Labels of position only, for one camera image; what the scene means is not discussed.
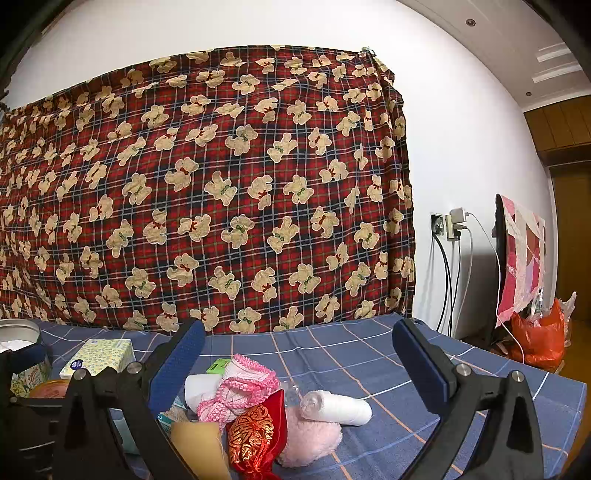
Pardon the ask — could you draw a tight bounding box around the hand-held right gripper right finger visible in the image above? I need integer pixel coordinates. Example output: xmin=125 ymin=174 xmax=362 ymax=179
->
xmin=392 ymin=318 xmax=546 ymax=480

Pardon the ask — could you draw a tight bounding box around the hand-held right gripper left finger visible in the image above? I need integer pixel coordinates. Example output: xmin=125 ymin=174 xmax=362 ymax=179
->
xmin=53 ymin=318 xmax=206 ymax=480

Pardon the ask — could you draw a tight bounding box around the teal cotton swab packet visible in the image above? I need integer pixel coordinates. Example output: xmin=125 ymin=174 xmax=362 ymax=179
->
xmin=157 ymin=399 xmax=191 ymax=425

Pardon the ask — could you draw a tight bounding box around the yellow felt piece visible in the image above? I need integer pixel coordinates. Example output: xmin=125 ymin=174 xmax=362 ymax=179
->
xmin=170 ymin=420 xmax=232 ymax=480

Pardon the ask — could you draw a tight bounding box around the cotton swab bag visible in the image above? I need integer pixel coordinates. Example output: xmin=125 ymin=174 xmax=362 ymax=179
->
xmin=299 ymin=390 xmax=373 ymax=428

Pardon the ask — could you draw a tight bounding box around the round metal tin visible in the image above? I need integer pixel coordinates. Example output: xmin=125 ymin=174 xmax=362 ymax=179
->
xmin=0 ymin=318 xmax=52 ymax=398

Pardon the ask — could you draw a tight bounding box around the pink fluffy puff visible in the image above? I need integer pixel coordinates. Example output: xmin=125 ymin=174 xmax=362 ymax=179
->
xmin=276 ymin=405 xmax=343 ymax=468

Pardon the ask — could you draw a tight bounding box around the white folded cloth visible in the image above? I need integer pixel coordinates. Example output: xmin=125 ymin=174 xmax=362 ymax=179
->
xmin=185 ymin=373 xmax=225 ymax=409

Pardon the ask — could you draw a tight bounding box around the round orange can gold lid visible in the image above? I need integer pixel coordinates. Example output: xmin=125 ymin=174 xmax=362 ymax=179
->
xmin=28 ymin=379 xmax=72 ymax=400

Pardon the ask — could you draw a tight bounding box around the blue checked tablecloth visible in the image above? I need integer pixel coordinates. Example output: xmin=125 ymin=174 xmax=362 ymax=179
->
xmin=28 ymin=311 xmax=587 ymax=480

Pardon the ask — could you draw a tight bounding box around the pink white knitted sock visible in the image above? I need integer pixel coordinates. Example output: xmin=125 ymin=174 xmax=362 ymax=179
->
xmin=198 ymin=353 xmax=281 ymax=423

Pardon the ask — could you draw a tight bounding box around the yellow sponge block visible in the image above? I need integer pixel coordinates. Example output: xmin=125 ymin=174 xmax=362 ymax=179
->
xmin=59 ymin=339 xmax=134 ymax=380

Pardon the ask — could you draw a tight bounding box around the black upright panel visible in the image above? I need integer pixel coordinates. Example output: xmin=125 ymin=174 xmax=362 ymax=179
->
xmin=493 ymin=193 xmax=511 ymax=352

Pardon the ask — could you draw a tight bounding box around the orange plastic bag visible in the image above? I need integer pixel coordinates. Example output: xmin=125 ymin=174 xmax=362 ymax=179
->
xmin=510 ymin=299 xmax=568 ymax=370

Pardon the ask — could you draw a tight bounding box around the pink patchwork cloth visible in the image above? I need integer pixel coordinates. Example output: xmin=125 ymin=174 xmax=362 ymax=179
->
xmin=501 ymin=194 xmax=546 ymax=328

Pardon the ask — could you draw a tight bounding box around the white plastic bag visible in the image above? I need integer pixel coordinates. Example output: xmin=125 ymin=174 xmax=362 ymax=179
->
xmin=560 ymin=291 xmax=579 ymax=348

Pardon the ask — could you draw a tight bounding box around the red plaid teddy bear blanket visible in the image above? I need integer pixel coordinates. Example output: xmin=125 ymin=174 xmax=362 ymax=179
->
xmin=0 ymin=44 xmax=416 ymax=335

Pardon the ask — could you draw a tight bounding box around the wooden wardrobe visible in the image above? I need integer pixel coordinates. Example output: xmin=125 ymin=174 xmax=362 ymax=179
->
xmin=524 ymin=95 xmax=591 ymax=370

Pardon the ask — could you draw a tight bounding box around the grey cable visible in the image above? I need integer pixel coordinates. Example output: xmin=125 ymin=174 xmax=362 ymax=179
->
xmin=442 ymin=237 xmax=458 ymax=337

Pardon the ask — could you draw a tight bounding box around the black cable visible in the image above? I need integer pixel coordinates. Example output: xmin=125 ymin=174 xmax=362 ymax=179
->
xmin=431 ymin=233 xmax=446 ymax=328

